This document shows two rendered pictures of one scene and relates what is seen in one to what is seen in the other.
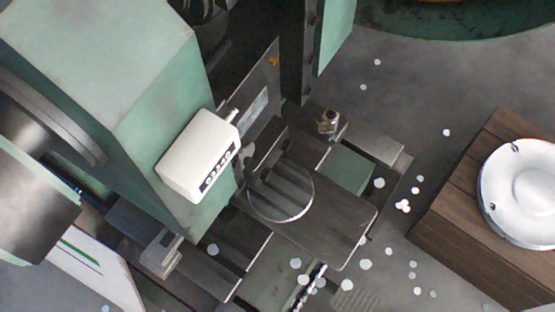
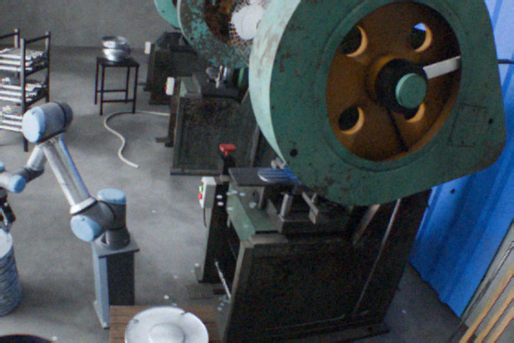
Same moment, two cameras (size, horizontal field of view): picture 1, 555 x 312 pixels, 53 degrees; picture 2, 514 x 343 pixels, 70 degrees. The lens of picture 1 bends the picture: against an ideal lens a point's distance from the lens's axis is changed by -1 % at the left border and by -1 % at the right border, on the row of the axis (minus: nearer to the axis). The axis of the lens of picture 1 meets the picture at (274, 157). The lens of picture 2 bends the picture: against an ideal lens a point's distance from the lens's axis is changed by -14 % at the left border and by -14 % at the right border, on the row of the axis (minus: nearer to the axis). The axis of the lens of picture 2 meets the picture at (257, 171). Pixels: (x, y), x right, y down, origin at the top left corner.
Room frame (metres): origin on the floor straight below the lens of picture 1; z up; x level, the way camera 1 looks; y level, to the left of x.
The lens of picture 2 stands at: (1.04, -1.40, 1.53)
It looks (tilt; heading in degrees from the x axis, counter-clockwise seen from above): 25 degrees down; 120
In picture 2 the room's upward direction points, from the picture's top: 11 degrees clockwise
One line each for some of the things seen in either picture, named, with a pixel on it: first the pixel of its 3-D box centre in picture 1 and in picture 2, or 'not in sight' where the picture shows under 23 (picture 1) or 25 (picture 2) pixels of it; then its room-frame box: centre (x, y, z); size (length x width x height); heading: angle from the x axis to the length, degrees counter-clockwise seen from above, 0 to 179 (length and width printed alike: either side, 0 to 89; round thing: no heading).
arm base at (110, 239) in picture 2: not in sight; (112, 229); (-0.10, -0.50, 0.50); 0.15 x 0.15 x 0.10
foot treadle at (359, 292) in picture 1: (285, 257); (246, 291); (0.31, -0.01, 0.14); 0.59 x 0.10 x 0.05; 53
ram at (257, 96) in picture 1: (229, 106); not in sight; (0.37, 0.06, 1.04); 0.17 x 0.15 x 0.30; 53
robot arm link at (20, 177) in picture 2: not in sight; (15, 180); (-0.51, -0.75, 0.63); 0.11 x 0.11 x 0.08; 17
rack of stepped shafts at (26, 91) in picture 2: not in sight; (19, 88); (-2.26, 0.10, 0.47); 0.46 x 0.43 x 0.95; 33
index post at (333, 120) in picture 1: (329, 124); (286, 204); (0.46, -0.11, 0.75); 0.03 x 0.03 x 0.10; 53
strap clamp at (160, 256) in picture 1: (173, 230); (284, 163); (0.26, 0.20, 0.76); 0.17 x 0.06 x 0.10; 143
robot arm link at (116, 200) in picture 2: not in sight; (111, 206); (-0.10, -0.51, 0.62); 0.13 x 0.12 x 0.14; 107
